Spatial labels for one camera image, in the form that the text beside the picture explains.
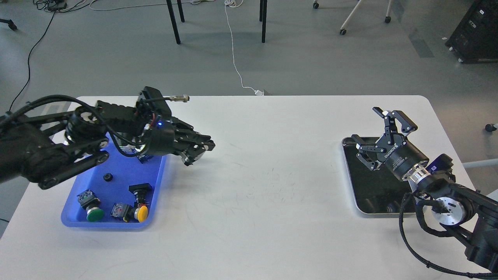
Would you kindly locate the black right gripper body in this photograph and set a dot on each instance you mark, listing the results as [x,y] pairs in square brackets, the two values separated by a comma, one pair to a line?
[400,155]

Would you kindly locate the black equipment case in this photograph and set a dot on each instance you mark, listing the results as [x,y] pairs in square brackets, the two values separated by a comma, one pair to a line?
[475,40]

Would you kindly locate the small black gear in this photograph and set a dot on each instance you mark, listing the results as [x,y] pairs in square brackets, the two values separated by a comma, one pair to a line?
[108,177]

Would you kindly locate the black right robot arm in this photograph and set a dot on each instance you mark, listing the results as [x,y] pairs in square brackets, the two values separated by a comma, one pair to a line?
[443,207]

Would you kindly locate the yellow push button switch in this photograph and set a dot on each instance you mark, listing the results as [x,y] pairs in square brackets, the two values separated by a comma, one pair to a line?
[139,213]

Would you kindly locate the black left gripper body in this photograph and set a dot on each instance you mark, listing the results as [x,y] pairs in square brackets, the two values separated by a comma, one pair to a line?
[168,137]

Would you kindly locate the blue plastic tray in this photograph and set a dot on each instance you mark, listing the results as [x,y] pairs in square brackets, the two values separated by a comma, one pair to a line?
[127,171]

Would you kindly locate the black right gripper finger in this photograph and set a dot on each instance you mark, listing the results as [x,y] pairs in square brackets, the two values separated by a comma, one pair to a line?
[396,123]
[364,149]

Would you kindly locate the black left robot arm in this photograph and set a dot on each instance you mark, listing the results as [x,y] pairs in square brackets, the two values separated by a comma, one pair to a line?
[54,138]

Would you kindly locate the silver metal tray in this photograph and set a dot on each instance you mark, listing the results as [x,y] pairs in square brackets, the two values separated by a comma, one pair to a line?
[377,194]

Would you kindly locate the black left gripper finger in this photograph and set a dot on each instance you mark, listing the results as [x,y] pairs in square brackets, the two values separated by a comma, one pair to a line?
[192,154]
[192,138]

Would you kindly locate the green push button switch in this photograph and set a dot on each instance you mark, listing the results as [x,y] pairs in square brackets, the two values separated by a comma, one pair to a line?
[90,203]

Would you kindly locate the white chair base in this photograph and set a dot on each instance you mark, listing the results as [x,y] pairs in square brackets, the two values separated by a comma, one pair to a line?
[343,29]

